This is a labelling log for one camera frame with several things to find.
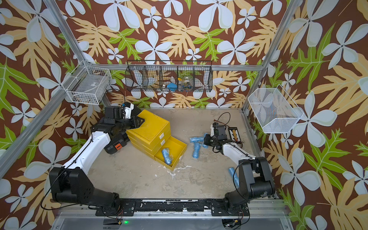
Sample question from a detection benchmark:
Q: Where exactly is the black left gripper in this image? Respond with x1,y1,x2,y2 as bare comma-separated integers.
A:
116,116,145,132

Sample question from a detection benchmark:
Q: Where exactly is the blue trash bag roll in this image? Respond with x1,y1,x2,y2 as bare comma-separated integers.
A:
228,167,240,188
192,142,201,159
189,137,204,143
162,148,173,165

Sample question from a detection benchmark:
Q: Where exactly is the yellow bottom drawer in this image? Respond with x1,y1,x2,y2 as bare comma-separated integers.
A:
154,137,187,171

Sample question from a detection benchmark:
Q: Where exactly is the yellow plastic drawer cabinet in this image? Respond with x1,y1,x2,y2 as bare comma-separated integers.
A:
126,110,171,160

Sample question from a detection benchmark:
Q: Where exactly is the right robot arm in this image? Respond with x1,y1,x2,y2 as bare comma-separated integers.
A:
204,122,276,215

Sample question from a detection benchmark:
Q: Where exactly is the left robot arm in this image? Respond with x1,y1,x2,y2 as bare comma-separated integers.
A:
49,103,145,211

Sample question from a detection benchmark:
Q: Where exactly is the white mesh basket right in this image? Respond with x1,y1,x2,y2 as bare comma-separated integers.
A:
248,85,304,134

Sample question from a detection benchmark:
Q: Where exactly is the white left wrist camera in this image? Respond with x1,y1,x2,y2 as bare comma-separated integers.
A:
122,102,134,119

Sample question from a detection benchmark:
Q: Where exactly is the white wire basket left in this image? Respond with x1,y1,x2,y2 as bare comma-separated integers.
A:
63,61,112,105

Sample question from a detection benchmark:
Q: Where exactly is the black wire basket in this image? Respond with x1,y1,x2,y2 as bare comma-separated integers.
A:
124,60,213,93

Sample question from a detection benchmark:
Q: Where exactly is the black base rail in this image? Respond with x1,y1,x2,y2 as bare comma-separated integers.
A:
95,198,250,219

